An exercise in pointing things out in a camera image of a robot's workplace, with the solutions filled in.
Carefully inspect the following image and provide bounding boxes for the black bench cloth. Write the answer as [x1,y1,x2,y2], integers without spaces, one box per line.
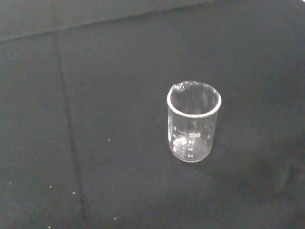
[0,0,305,229]

